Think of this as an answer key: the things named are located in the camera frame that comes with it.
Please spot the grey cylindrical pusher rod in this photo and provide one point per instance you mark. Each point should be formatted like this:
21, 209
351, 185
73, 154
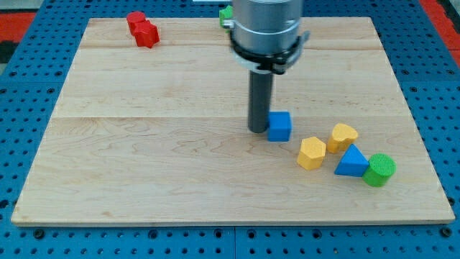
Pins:
260, 91

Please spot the black clamp ring mount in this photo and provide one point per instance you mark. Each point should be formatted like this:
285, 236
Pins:
269, 63

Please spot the green star block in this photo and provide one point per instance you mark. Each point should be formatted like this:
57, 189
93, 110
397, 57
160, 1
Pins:
226, 18

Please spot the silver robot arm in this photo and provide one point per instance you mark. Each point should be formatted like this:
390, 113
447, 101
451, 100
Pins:
265, 38

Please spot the red star block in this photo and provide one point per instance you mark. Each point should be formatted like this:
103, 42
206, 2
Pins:
146, 34

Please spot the blue cube block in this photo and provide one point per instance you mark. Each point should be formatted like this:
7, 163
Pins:
280, 127

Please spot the yellow hexagon block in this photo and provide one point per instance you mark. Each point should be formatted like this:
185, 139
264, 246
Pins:
311, 154

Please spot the yellow heart block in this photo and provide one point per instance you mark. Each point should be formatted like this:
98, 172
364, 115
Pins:
341, 137

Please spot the wooden board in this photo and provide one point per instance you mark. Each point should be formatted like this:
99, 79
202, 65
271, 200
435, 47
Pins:
157, 137

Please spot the blue triangle block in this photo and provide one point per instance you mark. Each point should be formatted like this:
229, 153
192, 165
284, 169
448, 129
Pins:
352, 163

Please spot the red cylinder block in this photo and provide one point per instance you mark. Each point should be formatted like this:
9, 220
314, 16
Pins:
134, 18

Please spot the green cylinder block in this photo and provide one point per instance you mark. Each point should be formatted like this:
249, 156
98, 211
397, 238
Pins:
381, 168

